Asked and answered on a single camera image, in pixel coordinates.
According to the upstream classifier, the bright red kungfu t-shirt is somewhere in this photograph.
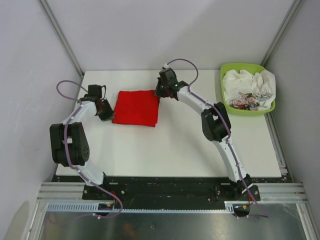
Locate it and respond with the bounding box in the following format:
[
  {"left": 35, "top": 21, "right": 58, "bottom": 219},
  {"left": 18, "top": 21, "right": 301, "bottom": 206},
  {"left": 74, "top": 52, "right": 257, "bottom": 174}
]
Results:
[{"left": 112, "top": 90, "right": 154, "bottom": 127}]

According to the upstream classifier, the dark red shirt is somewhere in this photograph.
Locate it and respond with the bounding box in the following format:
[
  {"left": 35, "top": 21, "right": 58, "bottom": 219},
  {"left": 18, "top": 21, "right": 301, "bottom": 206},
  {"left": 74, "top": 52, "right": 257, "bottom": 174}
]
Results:
[{"left": 151, "top": 90, "right": 160, "bottom": 127}]

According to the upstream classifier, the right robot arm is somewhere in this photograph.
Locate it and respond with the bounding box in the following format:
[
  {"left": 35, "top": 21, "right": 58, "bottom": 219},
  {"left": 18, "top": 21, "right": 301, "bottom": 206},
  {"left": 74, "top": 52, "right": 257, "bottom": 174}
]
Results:
[{"left": 155, "top": 67, "right": 253, "bottom": 201}]

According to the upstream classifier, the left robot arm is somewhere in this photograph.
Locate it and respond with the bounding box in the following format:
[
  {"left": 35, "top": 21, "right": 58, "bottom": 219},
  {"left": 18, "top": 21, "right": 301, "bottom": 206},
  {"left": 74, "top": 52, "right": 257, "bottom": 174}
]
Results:
[{"left": 49, "top": 84, "right": 115, "bottom": 200}]

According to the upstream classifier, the white printed t-shirt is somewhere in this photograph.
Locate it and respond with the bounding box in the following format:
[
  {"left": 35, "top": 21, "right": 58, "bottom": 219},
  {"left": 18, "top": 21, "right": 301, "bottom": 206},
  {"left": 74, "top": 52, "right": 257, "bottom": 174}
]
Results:
[{"left": 222, "top": 69, "right": 276, "bottom": 111}]

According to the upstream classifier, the green plastic basket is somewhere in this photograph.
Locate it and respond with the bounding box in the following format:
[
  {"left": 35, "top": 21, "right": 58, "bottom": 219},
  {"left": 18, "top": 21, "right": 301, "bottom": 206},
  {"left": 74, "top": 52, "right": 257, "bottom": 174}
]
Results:
[{"left": 220, "top": 62, "right": 276, "bottom": 116}]

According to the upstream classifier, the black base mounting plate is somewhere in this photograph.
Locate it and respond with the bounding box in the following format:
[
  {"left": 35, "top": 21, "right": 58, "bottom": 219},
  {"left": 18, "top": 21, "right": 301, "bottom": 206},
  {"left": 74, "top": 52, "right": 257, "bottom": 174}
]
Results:
[{"left": 82, "top": 176, "right": 250, "bottom": 210}]

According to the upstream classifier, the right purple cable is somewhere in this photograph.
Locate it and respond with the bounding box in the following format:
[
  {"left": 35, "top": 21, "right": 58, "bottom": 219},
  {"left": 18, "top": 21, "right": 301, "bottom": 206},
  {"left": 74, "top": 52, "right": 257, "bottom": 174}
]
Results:
[{"left": 166, "top": 58, "right": 269, "bottom": 219}]

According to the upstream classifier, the purple cable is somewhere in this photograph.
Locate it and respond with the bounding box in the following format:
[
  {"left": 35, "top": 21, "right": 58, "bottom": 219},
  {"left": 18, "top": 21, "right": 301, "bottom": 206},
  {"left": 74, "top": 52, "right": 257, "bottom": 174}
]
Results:
[
  {"left": 56, "top": 80, "right": 124, "bottom": 220},
  {"left": 166, "top": 58, "right": 269, "bottom": 219}
]

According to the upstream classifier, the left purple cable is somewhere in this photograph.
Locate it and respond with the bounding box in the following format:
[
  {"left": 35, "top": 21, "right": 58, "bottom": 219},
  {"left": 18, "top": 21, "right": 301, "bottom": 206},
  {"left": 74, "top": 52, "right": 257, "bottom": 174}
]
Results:
[{"left": 56, "top": 80, "right": 124, "bottom": 220}]

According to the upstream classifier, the white cable duct rail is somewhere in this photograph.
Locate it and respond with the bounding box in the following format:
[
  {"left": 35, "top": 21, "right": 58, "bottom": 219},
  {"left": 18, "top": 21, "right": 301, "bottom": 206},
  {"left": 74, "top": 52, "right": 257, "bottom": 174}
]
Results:
[{"left": 46, "top": 202, "right": 235, "bottom": 214}]

